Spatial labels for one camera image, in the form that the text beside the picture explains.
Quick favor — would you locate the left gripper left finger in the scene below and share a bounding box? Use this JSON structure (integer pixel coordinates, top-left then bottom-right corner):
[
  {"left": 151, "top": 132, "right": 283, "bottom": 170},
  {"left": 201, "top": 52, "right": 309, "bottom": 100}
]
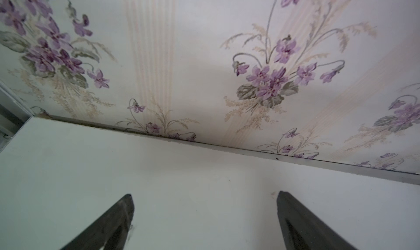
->
[{"left": 63, "top": 194, "right": 135, "bottom": 250}]

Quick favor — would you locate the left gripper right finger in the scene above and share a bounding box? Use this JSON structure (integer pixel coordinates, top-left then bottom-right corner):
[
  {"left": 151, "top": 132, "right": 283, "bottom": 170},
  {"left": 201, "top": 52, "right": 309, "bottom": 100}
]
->
[{"left": 276, "top": 191, "right": 355, "bottom": 250}]

